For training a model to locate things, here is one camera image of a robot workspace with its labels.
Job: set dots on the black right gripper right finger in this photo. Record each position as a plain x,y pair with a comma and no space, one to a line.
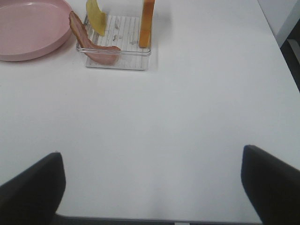
272,186

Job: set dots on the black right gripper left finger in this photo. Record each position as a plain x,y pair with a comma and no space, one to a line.
33,196

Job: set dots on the bacon strip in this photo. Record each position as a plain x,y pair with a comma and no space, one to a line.
81,34

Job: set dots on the dark cabinet at table edge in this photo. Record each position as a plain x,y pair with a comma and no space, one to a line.
290,50

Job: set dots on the pink round plate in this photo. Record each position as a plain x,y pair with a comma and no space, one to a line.
32,28

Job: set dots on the clear right plastic container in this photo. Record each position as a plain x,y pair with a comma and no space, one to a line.
123,32

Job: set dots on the yellow cheese slice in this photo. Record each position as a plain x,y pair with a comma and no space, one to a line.
96,17

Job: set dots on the right bread slice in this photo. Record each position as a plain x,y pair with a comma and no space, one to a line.
146,23

